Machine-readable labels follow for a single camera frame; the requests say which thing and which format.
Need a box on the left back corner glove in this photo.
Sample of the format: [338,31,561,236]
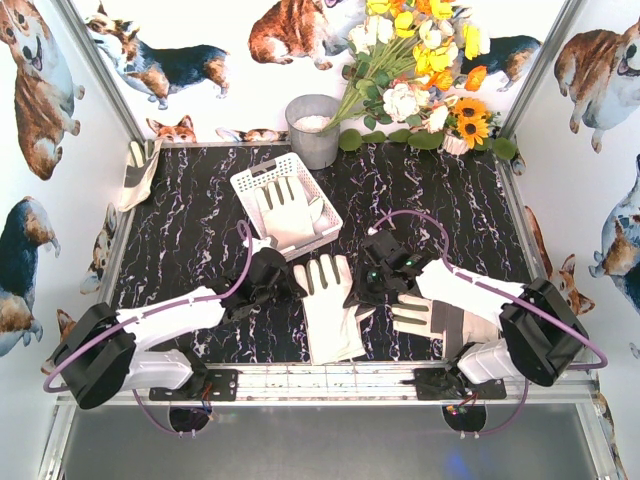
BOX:
[117,139,163,212]

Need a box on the small sunflower pot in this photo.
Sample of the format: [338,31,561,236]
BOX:
[440,96,501,156]

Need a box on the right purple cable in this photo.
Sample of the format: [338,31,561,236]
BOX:
[372,209,609,371]

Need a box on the front aluminium rail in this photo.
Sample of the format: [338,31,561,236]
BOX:
[55,362,601,407]

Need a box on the grey metal bucket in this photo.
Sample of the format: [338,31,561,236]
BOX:
[285,94,340,170]

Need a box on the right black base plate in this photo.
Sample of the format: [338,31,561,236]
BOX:
[400,368,507,400]

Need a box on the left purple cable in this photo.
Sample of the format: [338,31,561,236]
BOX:
[42,219,254,392]

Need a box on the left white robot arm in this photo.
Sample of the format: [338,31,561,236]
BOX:
[44,247,307,410]

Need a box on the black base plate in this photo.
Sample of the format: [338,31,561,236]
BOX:
[400,368,507,400]
[149,368,239,402]

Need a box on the white work glove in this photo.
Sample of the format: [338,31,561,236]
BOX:
[254,176,324,249]

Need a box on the artificial flower bouquet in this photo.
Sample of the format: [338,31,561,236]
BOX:
[327,1,491,130]

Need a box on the purple cable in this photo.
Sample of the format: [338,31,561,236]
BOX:
[42,219,254,392]
[372,209,609,371]

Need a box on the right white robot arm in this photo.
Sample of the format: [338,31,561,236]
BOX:
[344,230,587,387]

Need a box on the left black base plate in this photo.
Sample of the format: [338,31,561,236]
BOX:
[149,368,239,402]

